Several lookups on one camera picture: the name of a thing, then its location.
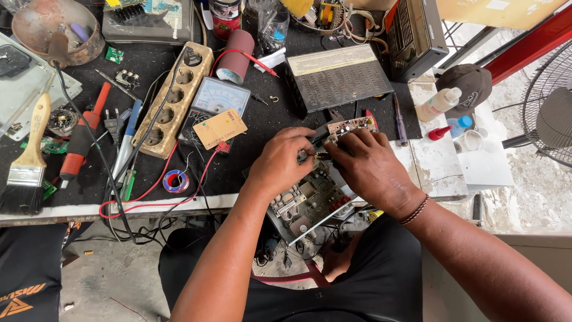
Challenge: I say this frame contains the red metal beam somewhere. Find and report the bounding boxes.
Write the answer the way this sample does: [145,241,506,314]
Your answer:
[484,8,572,86]

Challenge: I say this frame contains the rusty metal bowl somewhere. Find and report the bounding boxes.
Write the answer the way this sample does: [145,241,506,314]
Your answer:
[11,0,106,69]

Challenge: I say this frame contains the long green circuit board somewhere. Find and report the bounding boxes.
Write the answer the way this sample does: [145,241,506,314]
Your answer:
[20,136,70,155]

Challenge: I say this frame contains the heap of wires and parts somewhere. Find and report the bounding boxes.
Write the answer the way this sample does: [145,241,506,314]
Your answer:
[290,0,390,51]

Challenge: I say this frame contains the purple handled screwdriver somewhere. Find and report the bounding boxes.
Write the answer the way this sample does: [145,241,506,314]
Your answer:
[392,93,409,148]

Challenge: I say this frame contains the person's left hand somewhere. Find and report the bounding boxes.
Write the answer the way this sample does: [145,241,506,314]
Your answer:
[245,126,320,200]

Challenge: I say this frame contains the red multimeter test lead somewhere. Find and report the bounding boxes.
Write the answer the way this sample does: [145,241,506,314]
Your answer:
[98,48,280,220]

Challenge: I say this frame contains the black radio casing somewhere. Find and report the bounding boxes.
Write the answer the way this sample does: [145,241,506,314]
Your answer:
[383,0,450,84]

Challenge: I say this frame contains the person's right hand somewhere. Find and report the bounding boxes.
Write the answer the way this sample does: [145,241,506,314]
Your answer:
[323,129,427,221]

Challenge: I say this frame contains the folded white paper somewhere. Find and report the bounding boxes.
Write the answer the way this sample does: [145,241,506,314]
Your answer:
[254,47,287,73]

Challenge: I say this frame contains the black standing fan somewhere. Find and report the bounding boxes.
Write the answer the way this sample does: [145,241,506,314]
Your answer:
[501,39,572,169]

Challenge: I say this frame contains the clear plastic bag of parts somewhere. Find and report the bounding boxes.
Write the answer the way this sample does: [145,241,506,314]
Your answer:
[247,0,290,57]

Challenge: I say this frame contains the blue and red solder spool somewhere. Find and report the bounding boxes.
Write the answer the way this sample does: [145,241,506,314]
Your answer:
[162,169,190,194]

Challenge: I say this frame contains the clear bottle with blue cap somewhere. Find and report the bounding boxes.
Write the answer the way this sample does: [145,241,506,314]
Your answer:
[447,115,473,139]

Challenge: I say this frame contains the black power plug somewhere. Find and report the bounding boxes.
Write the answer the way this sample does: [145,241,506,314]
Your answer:
[104,107,126,147]

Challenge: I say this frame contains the black soldering iron cable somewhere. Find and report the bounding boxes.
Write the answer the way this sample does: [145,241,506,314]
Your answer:
[53,47,193,245]

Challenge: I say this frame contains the perforated grey metal cover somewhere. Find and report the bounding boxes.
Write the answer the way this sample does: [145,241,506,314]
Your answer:
[284,43,395,120]

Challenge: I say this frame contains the open metal electronics chassis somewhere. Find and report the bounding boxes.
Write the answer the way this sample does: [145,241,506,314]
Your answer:
[243,134,374,247]

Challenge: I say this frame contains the brown cap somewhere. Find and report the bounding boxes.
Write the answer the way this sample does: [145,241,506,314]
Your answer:
[435,63,493,120]

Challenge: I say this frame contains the wooden handled paint brush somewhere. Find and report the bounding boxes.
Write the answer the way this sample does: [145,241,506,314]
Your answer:
[0,92,52,216]

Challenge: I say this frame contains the white glue bottle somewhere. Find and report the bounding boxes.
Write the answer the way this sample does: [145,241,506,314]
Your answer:
[415,87,463,123]

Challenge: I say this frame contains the small metal connector part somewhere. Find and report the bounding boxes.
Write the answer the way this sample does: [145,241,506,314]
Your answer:
[115,69,140,90]

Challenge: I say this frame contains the small green circuit board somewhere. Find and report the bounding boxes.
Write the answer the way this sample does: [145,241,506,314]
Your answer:
[105,46,125,65]

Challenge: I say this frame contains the small tan circuit board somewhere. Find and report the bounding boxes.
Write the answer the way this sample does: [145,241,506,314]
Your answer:
[325,116,379,145]

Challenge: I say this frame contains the brown braided bracelet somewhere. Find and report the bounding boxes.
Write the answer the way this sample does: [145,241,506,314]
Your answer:
[399,193,430,226]

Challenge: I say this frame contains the tan plastic card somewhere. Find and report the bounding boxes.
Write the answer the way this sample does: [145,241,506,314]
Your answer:
[192,108,248,151]

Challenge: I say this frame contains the white board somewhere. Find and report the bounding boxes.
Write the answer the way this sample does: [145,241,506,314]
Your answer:
[455,100,515,193]

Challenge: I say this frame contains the green handled screwdriver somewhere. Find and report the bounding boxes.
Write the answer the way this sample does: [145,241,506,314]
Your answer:
[119,167,137,202]

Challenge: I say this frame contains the red and black screwdriver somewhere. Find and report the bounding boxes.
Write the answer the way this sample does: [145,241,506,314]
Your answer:
[59,81,111,189]

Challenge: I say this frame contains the black cloth with orange print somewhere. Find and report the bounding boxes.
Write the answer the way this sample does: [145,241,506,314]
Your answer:
[0,222,94,322]

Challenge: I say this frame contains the grey device with heatsink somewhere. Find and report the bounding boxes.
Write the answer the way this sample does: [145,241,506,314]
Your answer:
[101,0,195,46]

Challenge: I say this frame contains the red metal can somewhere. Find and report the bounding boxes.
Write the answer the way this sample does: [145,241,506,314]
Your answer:
[209,0,242,42]

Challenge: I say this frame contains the thin metal screwdriver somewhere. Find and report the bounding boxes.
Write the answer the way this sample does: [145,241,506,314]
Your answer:
[95,68,138,102]

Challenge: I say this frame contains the grey metal panel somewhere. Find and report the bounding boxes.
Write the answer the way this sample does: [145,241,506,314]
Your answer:
[0,32,84,142]

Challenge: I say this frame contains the clear plastic cup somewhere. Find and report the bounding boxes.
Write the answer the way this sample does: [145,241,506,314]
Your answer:
[459,128,489,153]

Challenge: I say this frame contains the analog multimeter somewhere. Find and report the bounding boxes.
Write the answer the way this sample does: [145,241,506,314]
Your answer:
[177,76,251,155]

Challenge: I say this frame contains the small red capped bottle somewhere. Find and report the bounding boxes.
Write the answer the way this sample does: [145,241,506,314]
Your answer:
[428,125,453,142]

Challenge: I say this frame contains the beige power strip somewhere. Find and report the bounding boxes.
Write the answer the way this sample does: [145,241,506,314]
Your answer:
[131,41,215,160]

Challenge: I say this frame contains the brown cardboard sheet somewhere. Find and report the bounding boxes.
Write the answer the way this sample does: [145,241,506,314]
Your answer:
[435,0,569,31]

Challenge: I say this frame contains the black table mat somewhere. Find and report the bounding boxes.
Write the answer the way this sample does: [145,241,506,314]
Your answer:
[0,9,423,208]

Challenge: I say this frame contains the maroon sandpaper roll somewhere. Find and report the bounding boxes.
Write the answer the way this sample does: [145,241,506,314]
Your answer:
[215,29,256,86]

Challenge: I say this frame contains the blue and white desoldering pump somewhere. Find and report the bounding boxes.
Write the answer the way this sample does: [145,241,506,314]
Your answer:
[111,99,143,180]

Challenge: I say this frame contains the brown handled soldering iron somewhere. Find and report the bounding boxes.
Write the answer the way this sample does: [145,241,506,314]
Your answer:
[46,31,71,70]

